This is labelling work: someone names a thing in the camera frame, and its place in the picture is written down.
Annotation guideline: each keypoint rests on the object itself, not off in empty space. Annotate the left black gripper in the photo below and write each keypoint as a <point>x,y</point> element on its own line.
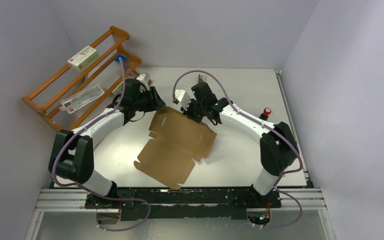
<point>156,102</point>

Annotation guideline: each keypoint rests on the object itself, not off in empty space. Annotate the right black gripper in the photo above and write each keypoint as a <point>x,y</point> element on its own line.
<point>187,111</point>

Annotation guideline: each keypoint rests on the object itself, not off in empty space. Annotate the brown cardboard box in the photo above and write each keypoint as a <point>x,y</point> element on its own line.
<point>176,144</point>

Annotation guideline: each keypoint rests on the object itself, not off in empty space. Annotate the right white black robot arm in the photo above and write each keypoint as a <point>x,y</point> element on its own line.
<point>278,148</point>

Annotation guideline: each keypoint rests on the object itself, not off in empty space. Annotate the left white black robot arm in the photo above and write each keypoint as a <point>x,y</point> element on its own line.
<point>72,155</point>

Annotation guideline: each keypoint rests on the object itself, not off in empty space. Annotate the white green carton box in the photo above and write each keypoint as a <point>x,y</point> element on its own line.
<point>83,58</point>

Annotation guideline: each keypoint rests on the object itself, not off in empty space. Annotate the small white grey bar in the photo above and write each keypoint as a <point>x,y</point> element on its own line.
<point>118,89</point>

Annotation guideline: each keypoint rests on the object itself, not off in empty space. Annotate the small metal clip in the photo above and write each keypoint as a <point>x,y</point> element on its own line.
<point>201,78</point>

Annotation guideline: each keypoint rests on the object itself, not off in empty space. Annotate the blue small object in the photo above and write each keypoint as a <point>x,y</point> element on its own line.
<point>120,58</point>

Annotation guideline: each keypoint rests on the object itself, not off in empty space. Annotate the red emergency stop button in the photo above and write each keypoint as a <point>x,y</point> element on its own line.
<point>265,114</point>

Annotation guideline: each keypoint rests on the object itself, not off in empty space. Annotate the clear plastic packet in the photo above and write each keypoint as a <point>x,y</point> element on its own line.
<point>81,99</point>

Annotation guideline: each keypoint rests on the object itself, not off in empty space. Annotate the orange wooden rack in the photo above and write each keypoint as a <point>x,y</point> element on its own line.
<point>46,99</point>

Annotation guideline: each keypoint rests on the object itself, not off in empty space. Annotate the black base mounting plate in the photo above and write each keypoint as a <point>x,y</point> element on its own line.
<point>188,202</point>

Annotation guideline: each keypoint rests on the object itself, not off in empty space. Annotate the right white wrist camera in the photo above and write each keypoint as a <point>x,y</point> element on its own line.
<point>181,97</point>

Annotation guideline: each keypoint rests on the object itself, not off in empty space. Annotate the aluminium frame rail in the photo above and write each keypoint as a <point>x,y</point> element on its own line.
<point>72,200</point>

